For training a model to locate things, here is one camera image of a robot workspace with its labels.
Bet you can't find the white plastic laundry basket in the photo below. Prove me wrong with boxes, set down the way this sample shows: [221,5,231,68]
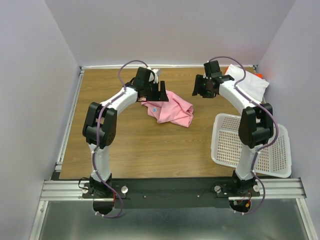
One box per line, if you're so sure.
[211,113,292,178]

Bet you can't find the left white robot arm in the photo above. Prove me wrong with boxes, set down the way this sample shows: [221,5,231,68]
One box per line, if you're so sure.
[82,67,169,198]

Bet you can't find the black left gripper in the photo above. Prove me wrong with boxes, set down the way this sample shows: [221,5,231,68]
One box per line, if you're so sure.
[143,80,169,102]

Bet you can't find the white folded t shirt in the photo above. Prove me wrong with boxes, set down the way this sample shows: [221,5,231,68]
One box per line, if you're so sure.
[225,64,269,102]

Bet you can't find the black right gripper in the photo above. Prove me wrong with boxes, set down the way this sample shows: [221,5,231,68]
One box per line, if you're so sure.
[190,74,214,99]

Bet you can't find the pink t shirt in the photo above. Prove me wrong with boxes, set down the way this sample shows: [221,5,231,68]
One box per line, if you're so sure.
[141,90,194,128]

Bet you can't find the aluminium frame rail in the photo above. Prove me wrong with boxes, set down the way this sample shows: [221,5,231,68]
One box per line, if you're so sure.
[30,177,318,240]

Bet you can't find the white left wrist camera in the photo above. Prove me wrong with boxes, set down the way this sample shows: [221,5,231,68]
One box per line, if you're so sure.
[149,68,161,84]

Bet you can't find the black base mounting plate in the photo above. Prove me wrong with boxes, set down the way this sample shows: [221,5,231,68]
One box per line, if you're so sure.
[78,177,261,216]

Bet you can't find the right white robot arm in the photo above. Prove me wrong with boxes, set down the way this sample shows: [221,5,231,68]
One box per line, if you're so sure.
[192,58,278,196]

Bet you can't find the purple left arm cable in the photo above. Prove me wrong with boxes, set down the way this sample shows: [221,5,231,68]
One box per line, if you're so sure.
[90,59,152,219]

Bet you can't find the orange folded t shirt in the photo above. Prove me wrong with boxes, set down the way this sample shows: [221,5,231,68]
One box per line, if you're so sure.
[255,73,263,79]

